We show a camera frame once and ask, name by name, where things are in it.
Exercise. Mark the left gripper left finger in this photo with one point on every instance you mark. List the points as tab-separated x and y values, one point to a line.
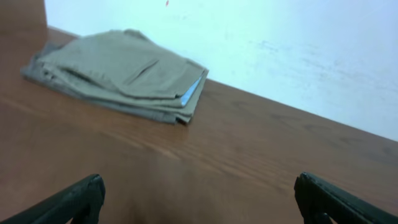
80	203

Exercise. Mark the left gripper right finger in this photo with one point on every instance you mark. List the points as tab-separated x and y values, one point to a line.
322	202

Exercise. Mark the beige khaki shorts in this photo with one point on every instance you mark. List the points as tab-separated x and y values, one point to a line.
124	66

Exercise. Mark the folded grey shorts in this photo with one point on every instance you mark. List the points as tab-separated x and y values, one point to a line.
34	73

